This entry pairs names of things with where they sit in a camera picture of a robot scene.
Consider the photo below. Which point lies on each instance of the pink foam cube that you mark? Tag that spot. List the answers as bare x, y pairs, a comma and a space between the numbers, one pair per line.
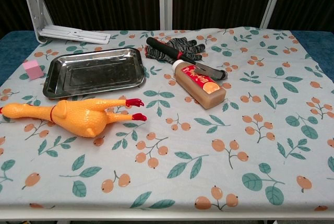
32, 70

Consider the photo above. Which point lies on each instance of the grey black knit glove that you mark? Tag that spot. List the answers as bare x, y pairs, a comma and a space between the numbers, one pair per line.
190, 45

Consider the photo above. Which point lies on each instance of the yellow rubber chicken toy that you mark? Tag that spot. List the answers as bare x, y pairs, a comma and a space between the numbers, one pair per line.
78, 117

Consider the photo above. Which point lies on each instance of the floral fruit print tablecloth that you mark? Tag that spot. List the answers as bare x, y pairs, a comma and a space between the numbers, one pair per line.
182, 143

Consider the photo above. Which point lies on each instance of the brown juice bottle red label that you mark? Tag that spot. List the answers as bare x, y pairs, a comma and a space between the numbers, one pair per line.
206, 92

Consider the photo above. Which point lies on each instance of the white metal folding bracket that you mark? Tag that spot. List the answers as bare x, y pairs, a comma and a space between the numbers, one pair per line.
75, 35

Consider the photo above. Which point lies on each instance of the stainless steel rectangular tray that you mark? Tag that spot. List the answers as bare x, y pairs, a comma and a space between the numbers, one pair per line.
91, 72

